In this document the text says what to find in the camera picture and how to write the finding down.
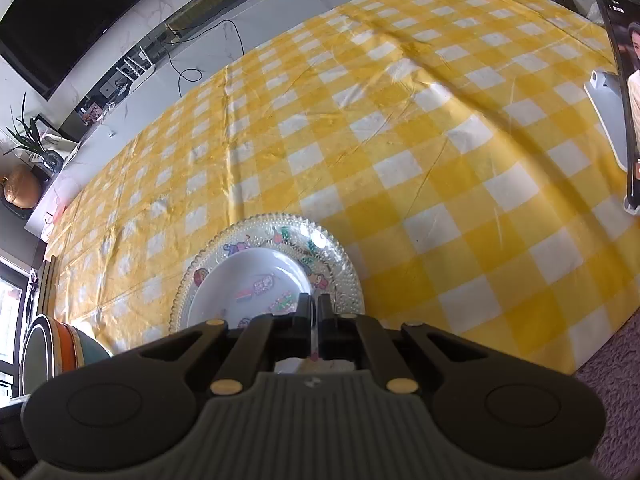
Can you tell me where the stack of coloured bowls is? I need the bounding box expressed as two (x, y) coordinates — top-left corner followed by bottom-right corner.
(19, 313), (112, 387)

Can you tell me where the small white sticker plate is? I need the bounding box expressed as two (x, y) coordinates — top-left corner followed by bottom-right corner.
(185, 247), (361, 374)

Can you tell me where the purple carpet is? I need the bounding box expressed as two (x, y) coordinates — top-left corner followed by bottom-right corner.
(574, 310), (640, 480)

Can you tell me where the black smartphone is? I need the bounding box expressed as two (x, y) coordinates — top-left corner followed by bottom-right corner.
(597, 0), (640, 212)

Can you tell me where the white phone stand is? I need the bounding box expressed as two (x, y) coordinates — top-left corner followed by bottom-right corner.
(583, 69), (630, 172)

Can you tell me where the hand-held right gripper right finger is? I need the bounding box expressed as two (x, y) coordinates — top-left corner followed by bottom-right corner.
(317, 292), (489, 395)

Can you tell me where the clear glass patterned plate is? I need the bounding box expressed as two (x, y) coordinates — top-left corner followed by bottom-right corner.
(168, 213), (365, 337)

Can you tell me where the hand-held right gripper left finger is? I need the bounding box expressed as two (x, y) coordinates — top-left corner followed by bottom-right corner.
(140, 292), (317, 396)

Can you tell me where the black cable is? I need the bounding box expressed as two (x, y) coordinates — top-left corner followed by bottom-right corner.
(167, 19), (246, 96)

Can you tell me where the black television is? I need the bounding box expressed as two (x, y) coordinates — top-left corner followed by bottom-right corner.
(0, 0), (197, 102)

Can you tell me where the glass vase with plant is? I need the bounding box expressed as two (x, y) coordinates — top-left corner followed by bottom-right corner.
(4, 92), (66, 174)

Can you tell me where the yellow checked tablecloth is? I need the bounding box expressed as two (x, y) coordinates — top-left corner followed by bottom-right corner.
(44, 0), (640, 377)

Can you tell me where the bronze round vase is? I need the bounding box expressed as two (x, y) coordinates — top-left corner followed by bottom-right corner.
(2, 164), (44, 210)

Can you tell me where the white router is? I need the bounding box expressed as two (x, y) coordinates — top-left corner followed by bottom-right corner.
(115, 52), (154, 82)

